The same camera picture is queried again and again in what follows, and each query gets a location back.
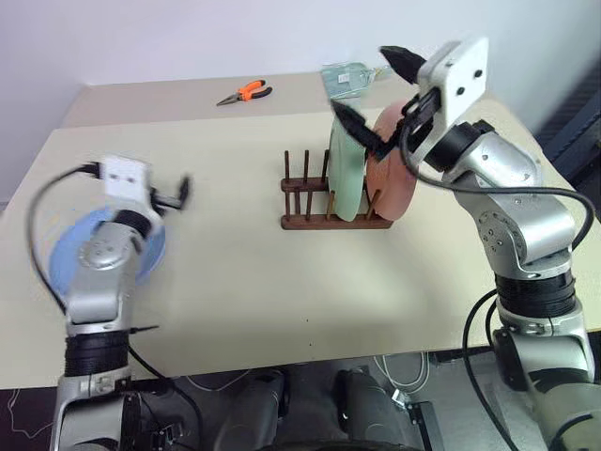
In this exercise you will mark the wooden dish rack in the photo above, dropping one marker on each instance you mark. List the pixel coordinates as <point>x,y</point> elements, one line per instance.
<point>328,222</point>

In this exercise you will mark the black ribbed object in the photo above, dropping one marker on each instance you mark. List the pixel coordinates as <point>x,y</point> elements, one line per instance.
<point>577,113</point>

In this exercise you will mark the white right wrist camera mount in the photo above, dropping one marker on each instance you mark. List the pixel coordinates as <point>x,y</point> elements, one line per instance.
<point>462,70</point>

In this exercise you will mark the clear plastic bag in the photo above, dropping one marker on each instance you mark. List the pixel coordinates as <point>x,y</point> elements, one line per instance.
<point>345,77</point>

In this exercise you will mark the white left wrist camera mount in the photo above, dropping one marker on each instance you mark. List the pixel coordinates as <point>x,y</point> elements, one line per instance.
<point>124,178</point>

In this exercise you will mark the black metal bracket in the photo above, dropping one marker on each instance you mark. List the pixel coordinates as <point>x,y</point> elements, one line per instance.
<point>425,423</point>

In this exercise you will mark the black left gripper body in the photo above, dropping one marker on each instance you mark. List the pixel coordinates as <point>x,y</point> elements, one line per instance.
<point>165,201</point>

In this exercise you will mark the dark rounded shape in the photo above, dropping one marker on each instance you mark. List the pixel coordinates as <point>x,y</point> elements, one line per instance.
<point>371,409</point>
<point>253,413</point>

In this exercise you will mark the pink plate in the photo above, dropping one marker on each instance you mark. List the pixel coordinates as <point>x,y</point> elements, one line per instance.
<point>394,188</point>

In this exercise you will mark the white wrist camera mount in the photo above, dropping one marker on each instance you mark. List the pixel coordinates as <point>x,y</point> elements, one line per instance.
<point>462,70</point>
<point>124,178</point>

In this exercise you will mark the blue plate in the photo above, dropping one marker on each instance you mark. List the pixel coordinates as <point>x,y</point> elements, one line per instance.
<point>63,253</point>

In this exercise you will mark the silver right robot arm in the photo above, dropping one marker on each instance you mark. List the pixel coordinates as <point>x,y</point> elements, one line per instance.
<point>516,188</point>

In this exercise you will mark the green plate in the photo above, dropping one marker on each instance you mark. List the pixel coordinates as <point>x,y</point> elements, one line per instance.
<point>345,188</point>

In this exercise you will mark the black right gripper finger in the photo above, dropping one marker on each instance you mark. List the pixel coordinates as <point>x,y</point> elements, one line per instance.
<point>358,128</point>
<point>404,62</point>

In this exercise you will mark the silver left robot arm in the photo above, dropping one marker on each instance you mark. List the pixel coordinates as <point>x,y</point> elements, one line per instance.
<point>96,286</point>

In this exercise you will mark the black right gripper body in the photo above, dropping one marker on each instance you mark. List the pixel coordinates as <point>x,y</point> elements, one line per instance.
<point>422,115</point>

